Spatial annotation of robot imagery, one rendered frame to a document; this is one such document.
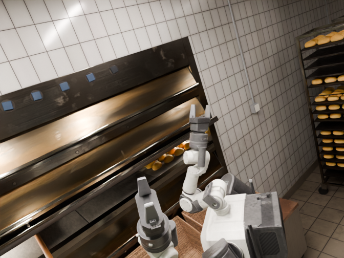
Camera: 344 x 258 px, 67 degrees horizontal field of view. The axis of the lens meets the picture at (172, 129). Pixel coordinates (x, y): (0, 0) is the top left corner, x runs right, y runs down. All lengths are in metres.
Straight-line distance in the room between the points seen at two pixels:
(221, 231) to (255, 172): 1.89
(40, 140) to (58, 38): 0.59
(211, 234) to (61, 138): 1.03
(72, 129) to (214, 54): 1.37
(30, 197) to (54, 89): 0.62
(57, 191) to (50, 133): 0.34
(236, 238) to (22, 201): 1.16
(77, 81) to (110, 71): 0.23
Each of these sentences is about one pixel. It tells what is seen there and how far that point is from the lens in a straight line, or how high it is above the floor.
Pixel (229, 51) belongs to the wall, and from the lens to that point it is 2.53.
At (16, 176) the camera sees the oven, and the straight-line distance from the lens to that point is 1.63.
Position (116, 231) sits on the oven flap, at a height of 1.04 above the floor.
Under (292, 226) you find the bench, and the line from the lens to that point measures 2.42.
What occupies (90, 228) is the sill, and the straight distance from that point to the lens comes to 1.83.
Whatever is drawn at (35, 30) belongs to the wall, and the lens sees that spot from 1.69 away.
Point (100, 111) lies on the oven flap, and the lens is 1.73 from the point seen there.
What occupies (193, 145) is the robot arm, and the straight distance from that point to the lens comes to 1.25.
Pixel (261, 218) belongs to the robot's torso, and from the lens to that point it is 1.01.
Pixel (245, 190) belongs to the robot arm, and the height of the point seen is 1.35.
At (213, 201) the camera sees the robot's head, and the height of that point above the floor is 1.49.
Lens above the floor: 2.02
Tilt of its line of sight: 16 degrees down
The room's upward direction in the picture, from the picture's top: 19 degrees counter-clockwise
